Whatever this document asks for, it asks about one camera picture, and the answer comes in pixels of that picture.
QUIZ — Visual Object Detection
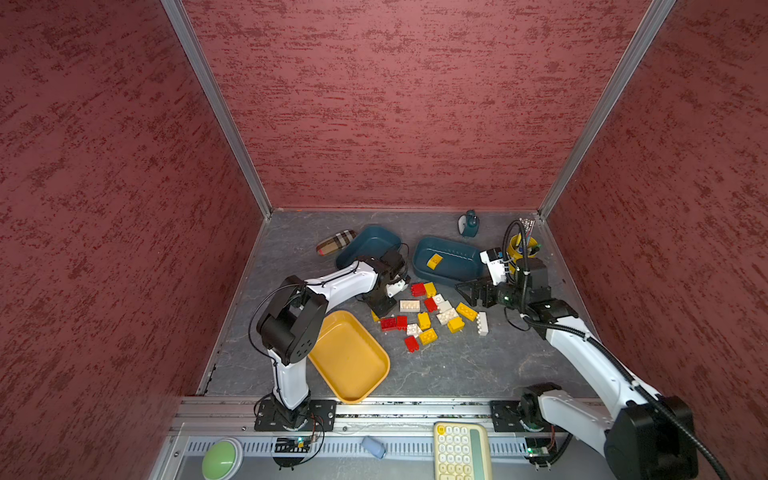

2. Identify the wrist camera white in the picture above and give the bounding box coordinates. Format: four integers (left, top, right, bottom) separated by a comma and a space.
480, 248, 507, 286
386, 276, 410, 298

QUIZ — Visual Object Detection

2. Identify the left teal plastic bin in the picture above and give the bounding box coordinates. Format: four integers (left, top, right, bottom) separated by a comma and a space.
335, 225, 402, 270

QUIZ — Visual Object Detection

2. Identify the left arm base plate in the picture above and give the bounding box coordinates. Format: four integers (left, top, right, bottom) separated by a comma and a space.
254, 396, 338, 433

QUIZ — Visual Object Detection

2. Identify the small blue grey cylinder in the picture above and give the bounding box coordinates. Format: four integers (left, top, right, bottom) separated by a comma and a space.
361, 436, 387, 460

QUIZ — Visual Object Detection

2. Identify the right circuit board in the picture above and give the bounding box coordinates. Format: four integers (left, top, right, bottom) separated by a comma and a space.
524, 437, 556, 463

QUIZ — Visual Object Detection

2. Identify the red lego bottom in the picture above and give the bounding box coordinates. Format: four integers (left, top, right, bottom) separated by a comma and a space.
404, 336, 420, 353

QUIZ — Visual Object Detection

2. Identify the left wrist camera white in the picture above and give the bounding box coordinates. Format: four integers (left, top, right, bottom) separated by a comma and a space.
386, 276, 410, 298

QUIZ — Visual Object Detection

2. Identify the yellow plastic tray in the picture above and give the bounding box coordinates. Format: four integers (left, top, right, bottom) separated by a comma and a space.
309, 311, 391, 404

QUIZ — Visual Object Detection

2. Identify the yellow pen cup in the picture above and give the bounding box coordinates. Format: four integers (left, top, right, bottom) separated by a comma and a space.
507, 234, 541, 266

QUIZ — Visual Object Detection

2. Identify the teal white small bottle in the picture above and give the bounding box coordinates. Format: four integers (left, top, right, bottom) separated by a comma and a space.
457, 210, 479, 238

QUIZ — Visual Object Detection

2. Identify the white lego long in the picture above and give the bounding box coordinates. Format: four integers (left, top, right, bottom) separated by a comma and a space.
399, 300, 421, 313

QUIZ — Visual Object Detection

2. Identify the red lego long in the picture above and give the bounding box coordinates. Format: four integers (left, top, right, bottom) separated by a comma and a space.
380, 316, 408, 332

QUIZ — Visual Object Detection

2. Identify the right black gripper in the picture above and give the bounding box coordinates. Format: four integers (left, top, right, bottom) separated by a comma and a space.
454, 272, 528, 310

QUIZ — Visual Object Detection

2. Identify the cream green calculator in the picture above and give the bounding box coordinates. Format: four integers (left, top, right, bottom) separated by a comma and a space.
433, 422, 492, 480

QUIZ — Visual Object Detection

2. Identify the teal plastic bin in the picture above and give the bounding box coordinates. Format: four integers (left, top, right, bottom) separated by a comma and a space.
335, 225, 402, 270
412, 236, 487, 286

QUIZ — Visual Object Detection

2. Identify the red lego top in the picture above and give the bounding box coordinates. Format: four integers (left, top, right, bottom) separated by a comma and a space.
410, 283, 427, 297

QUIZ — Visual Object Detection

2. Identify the circuit board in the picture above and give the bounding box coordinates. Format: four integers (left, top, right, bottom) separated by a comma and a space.
524, 437, 556, 463
274, 437, 312, 455

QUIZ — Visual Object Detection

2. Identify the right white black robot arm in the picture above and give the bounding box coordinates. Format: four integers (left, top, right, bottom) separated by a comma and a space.
455, 259, 699, 479

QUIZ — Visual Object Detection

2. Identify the yellow lego bottom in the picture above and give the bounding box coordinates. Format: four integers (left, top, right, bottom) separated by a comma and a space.
418, 329, 438, 346

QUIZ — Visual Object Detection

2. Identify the green push button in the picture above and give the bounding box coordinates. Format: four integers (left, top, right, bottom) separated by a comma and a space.
201, 438, 244, 480

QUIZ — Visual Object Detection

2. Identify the white lego small centre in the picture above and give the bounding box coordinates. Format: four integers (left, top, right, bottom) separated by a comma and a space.
406, 324, 422, 337

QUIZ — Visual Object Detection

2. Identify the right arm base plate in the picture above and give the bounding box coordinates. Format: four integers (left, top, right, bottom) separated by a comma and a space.
489, 400, 551, 434

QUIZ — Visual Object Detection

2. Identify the white lego cluster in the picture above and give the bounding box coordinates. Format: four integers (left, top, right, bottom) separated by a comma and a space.
432, 294, 459, 325

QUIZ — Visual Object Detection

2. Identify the white lego far right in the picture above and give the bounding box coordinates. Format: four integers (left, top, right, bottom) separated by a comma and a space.
476, 312, 489, 337

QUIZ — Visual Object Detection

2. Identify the right teal plastic bin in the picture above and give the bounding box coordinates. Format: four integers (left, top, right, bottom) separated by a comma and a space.
412, 236, 487, 286

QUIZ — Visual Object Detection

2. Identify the left circuit board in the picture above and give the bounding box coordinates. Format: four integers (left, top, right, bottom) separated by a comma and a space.
274, 437, 312, 455

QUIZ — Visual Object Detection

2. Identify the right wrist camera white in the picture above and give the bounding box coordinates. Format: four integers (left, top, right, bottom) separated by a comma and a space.
480, 248, 507, 286

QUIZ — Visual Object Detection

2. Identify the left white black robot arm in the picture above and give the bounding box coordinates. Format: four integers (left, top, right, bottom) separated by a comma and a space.
256, 248, 409, 414

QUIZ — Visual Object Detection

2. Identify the red lego middle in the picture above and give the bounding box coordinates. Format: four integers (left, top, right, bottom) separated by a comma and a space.
424, 298, 438, 312

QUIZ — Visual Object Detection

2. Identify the plaid fabric pouch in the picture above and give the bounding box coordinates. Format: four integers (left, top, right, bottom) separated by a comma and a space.
316, 229, 357, 256

